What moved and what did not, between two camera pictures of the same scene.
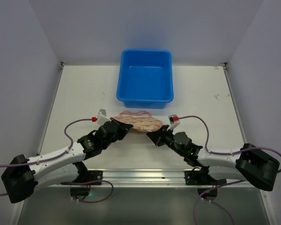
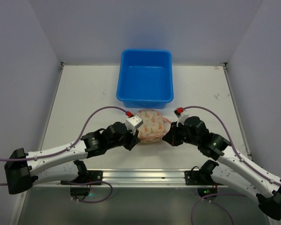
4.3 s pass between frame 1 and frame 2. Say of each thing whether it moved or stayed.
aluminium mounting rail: stayed
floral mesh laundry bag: moved
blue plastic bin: stayed
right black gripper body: moved
